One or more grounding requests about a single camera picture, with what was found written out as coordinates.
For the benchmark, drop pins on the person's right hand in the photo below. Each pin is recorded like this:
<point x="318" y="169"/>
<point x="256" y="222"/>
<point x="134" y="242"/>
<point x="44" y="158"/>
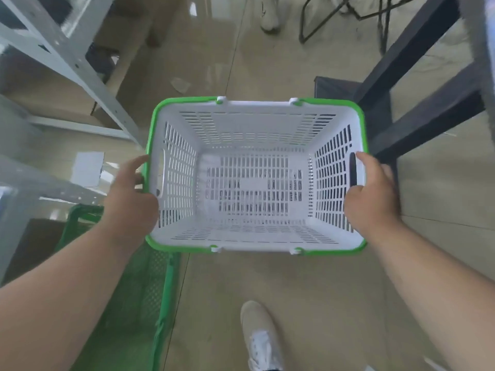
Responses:
<point x="373" y="204"/>

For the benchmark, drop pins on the person's left hand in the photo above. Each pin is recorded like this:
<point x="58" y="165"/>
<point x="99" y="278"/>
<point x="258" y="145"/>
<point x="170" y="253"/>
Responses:
<point x="127" y="212"/>

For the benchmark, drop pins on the person's right thumb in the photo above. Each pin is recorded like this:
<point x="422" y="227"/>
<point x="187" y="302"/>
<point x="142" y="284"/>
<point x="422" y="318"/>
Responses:
<point x="369" y="166"/>

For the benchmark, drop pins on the person's left thumb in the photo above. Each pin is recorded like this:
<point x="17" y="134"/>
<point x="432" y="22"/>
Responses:
<point x="134" y="166"/>

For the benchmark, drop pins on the white basket with green rim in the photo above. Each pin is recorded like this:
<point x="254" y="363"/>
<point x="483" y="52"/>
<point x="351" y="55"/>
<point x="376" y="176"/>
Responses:
<point x="247" y="171"/>

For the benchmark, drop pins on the person's right forearm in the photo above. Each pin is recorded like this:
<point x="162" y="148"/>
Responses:
<point x="441" y="297"/>

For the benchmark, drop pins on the person's left forearm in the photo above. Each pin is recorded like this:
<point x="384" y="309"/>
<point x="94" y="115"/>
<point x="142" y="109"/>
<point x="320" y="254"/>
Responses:
<point x="58" y="301"/>

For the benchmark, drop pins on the white paper sheet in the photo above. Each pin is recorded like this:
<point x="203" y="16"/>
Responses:
<point x="88" y="169"/>

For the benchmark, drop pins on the small paper scrap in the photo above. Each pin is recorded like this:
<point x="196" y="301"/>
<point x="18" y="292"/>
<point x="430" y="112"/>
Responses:
<point x="181" y="84"/>

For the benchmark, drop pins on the green plastic basket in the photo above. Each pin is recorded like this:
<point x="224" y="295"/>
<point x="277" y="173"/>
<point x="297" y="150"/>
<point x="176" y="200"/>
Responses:
<point x="131" y="305"/>

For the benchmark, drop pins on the person's white shoe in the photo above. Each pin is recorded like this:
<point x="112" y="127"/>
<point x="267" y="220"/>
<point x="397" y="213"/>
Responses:
<point x="260" y="336"/>

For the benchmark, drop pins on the dark table frame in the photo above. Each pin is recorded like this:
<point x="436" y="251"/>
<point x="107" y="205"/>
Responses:
<point x="417" y="88"/>

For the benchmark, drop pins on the grey metal shelf frame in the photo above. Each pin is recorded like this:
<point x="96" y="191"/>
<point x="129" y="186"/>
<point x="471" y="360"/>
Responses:
<point x="83" y="69"/>

